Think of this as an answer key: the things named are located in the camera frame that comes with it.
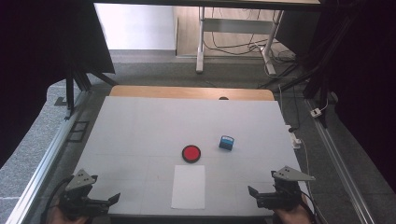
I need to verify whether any black floor bracket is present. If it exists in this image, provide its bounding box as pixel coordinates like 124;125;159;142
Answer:
65;119;91;144

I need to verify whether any wooden table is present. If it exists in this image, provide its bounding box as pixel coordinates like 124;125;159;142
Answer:
108;85;276;102

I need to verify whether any person's left hand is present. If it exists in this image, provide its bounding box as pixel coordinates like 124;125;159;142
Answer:
46;206;90;224

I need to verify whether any black tripod stand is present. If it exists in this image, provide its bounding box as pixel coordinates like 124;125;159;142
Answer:
257;0;339;129
54;60;120;121

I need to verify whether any black curtain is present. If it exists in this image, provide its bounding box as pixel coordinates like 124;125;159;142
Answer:
276;0;396;195
0;0;117;171

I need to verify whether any person's right hand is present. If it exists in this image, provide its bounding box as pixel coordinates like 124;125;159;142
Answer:
273;203;313;224

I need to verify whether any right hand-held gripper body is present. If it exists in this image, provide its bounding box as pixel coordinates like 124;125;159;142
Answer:
256;165;317;211

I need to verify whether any white paper sheet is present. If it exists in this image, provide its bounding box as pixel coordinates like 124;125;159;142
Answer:
170;164;206;210

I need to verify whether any red round ink pad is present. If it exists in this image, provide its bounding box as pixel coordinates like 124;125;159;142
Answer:
181;144;203;164

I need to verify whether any white metal desk frame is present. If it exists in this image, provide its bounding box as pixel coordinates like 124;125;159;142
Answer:
195;6;285;77

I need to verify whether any tangle of black floor cables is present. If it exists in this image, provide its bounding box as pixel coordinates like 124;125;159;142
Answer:
204;7;297;64

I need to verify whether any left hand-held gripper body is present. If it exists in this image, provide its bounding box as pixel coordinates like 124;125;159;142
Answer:
59;168;110;217

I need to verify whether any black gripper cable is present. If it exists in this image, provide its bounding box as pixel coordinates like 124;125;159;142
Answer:
39;175;75;224
299;189;320;224

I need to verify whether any aluminium rail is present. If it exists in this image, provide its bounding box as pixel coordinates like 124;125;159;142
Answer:
304;98;376;224
5;89;92;224

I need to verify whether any blue stamp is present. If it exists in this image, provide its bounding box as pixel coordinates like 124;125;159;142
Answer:
218;134;235;152

